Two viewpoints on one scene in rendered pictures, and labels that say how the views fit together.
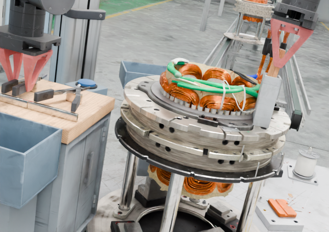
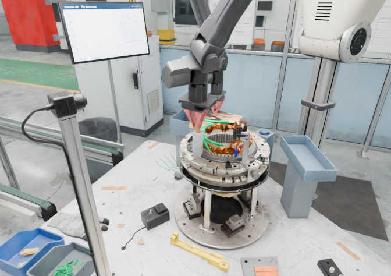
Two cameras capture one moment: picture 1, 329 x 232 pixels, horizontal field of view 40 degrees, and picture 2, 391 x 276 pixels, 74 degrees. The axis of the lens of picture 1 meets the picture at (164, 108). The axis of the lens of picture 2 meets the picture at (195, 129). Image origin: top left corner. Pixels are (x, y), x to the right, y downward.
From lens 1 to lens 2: 1.29 m
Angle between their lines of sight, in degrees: 93
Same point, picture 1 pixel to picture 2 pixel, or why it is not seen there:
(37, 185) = (178, 133)
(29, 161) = (172, 121)
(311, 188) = not seen: outside the picture
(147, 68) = (312, 146)
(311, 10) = (188, 99)
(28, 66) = not seen: hidden behind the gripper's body
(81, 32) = (305, 113)
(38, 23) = (212, 89)
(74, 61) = (299, 128)
